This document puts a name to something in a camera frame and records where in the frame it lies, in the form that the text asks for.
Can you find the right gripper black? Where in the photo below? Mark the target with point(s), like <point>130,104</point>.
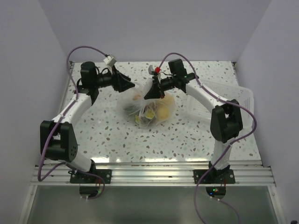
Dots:
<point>155,92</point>

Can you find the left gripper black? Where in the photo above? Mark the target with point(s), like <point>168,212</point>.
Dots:
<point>120,82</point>

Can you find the brown fake kiwi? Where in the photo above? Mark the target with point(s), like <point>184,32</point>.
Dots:
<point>136,97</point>

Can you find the yellow fake pear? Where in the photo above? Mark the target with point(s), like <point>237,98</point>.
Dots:
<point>162,113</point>

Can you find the clear printed plastic bag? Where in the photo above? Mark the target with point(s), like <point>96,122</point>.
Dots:
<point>142,112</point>

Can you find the yellow fake mango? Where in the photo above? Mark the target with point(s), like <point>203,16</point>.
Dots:
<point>169,100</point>

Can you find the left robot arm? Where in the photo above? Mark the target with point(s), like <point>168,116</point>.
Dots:
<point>57,137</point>

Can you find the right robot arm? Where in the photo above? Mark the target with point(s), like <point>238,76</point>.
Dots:
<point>226,119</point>

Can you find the white plastic basket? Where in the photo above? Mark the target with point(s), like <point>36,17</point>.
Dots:
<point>203,97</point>

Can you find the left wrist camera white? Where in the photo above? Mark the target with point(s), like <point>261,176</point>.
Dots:
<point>110,60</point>

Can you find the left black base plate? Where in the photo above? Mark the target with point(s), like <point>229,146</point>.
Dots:
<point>96,176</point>

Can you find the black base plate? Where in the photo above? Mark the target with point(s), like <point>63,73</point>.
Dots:
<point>222,176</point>
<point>96,176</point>

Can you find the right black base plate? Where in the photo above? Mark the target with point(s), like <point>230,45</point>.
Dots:
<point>222,176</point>

